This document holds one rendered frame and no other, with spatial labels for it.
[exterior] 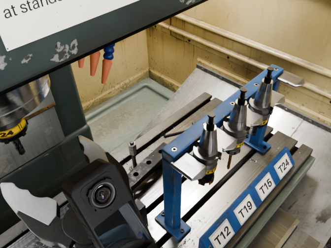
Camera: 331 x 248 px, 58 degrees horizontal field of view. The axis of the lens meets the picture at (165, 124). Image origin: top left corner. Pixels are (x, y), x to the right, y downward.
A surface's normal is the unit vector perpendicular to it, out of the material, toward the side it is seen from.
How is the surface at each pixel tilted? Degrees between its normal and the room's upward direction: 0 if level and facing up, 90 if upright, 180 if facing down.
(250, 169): 0
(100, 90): 90
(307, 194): 24
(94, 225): 62
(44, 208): 2
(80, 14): 90
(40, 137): 90
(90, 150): 2
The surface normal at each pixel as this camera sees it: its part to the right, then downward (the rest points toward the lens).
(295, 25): -0.70, 0.50
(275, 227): 0.07, -0.78
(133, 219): 0.59, 0.10
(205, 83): -0.30, -0.46
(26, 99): 0.87, 0.32
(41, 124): 0.71, 0.47
